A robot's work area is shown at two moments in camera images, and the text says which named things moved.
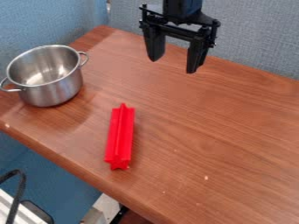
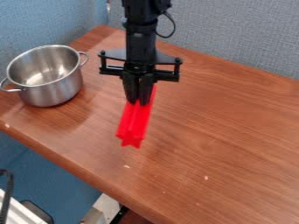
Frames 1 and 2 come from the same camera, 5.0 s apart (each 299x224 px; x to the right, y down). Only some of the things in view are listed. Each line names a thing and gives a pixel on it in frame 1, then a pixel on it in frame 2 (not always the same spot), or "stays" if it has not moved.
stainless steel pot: x=46 y=73 stays
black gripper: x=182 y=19 -> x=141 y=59
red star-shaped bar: x=119 y=139 -> x=135 y=122
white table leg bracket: x=103 y=212 stays
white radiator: x=23 y=216 stays
